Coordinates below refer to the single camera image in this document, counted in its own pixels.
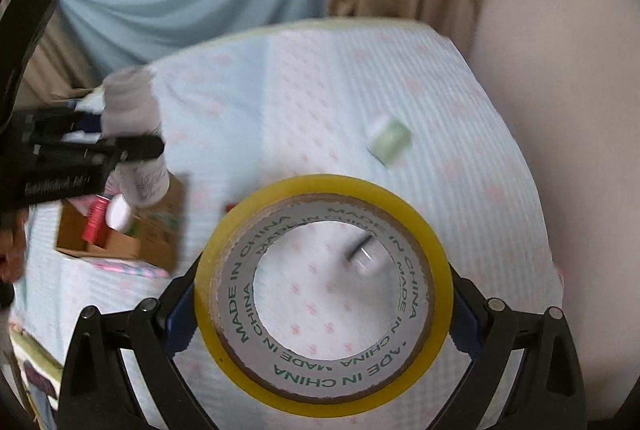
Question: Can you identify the white plastic bottle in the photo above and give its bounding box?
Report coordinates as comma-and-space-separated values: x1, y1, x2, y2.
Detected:
101, 66, 171, 209

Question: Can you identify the person's left hand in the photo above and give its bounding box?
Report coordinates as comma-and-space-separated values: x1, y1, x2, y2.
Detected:
0, 216, 31, 285

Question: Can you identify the brown cardboard box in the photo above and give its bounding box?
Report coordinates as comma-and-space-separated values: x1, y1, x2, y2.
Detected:
54, 174, 189, 274

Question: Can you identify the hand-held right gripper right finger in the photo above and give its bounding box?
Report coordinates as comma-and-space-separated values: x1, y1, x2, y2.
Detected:
424, 262, 587, 430

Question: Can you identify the light blue patterned tablecloth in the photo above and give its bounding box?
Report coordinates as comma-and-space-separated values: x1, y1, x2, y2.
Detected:
10, 17, 566, 430

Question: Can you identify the colourful printed box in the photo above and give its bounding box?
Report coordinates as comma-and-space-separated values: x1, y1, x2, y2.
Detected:
9, 329, 67, 430

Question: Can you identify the red bottle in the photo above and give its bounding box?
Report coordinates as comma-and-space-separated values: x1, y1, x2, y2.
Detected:
82, 194, 112, 244

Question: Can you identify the pink patterned packet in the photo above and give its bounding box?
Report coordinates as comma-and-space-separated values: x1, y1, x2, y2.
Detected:
94, 259, 170, 279

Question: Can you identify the small silver black object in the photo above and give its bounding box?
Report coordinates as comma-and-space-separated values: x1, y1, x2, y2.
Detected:
344, 234, 387, 274

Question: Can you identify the small green box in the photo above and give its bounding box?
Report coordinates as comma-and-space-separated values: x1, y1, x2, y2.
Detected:
366, 114, 414, 167

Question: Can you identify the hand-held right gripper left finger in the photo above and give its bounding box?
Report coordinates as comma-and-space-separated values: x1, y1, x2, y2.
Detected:
64, 254, 222, 430

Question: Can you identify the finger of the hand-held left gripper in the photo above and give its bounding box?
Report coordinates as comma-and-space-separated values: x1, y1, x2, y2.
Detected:
64, 106, 109, 133
100, 133, 166, 167

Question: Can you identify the yellow packing tape roll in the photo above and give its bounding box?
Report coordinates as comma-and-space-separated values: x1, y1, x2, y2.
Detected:
194, 175, 455, 417

